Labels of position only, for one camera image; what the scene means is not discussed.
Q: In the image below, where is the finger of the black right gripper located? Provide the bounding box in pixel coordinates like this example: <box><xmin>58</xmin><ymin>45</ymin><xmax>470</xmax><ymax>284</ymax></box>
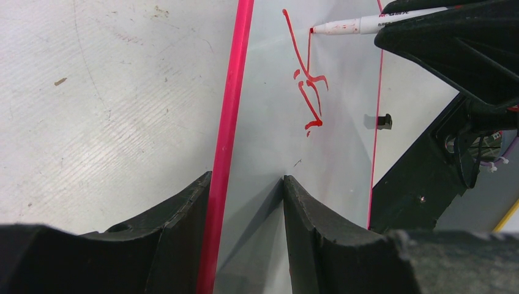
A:
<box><xmin>374</xmin><ymin>1</ymin><xmax>518</xmax><ymax>107</ymax></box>
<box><xmin>382</xmin><ymin>0</ymin><xmax>487</xmax><ymax>15</ymax></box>

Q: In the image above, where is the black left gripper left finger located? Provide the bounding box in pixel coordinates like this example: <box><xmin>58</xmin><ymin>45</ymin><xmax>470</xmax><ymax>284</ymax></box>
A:
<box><xmin>1</xmin><ymin>172</ymin><xmax>211</xmax><ymax>293</ymax></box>

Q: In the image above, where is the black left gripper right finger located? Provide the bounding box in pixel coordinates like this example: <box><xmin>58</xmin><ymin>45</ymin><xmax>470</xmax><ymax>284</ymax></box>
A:
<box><xmin>283</xmin><ymin>175</ymin><xmax>518</xmax><ymax>293</ymax></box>

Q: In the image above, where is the white whiteboard marker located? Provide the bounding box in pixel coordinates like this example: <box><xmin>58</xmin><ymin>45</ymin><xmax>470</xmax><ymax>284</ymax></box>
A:
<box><xmin>310</xmin><ymin>6</ymin><xmax>460</xmax><ymax>36</ymax></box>

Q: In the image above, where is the pink-framed whiteboard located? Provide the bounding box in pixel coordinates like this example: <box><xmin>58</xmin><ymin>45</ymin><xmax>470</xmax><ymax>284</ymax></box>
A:
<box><xmin>196</xmin><ymin>1</ymin><xmax>383</xmax><ymax>293</ymax></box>

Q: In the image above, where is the black whiteboard clip right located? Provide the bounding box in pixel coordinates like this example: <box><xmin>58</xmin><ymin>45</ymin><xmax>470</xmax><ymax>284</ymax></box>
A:
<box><xmin>377</xmin><ymin>113</ymin><xmax>392</xmax><ymax>130</ymax></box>

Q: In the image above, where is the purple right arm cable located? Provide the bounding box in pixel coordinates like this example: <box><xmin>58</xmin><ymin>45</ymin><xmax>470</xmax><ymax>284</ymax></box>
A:
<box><xmin>478</xmin><ymin>134</ymin><xmax>519</xmax><ymax>173</ymax></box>

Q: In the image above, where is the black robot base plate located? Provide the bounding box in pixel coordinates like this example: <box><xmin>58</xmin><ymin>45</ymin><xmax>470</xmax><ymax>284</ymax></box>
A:
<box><xmin>368</xmin><ymin>94</ymin><xmax>479</xmax><ymax>233</ymax></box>

